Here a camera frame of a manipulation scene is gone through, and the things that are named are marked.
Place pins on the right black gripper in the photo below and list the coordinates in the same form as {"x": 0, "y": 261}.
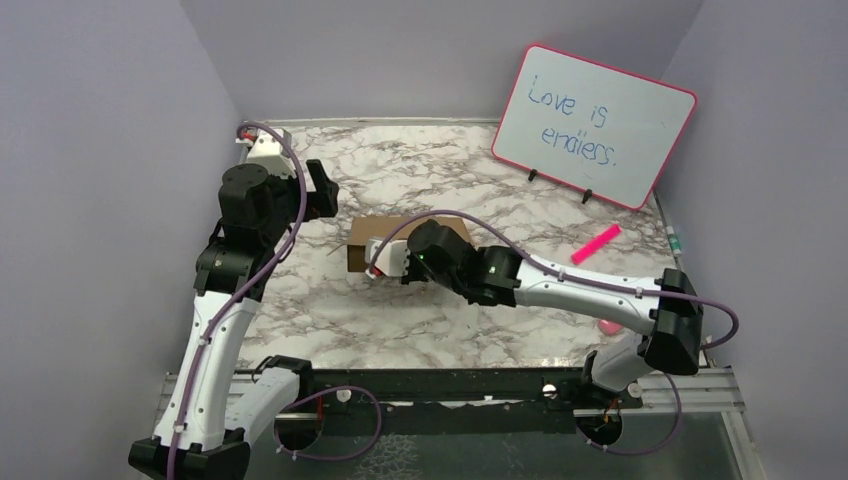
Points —
{"x": 413, "y": 273}

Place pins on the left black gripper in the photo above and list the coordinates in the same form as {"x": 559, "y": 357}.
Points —
{"x": 323, "y": 201}

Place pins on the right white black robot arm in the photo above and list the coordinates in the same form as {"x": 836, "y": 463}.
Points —
{"x": 663, "y": 321}

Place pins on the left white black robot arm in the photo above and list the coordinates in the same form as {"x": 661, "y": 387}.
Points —
{"x": 200, "y": 436}

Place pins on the pink marker pen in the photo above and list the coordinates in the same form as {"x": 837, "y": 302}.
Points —
{"x": 596, "y": 244}

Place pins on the pink eraser block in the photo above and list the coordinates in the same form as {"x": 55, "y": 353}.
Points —
{"x": 609, "y": 328}

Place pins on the pink framed whiteboard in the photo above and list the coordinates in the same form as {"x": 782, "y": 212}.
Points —
{"x": 595, "y": 128}

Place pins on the green capped marker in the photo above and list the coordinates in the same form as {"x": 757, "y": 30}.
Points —
{"x": 673, "y": 240}

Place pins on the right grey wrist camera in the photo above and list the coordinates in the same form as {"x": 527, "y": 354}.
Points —
{"x": 392, "y": 262}

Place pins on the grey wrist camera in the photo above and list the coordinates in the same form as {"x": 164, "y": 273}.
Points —
{"x": 392, "y": 262}
{"x": 268, "y": 152}

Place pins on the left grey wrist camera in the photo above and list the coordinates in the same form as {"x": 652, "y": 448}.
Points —
{"x": 268, "y": 152}

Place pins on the aluminium table frame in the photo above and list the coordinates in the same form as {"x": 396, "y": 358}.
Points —
{"x": 419, "y": 401}

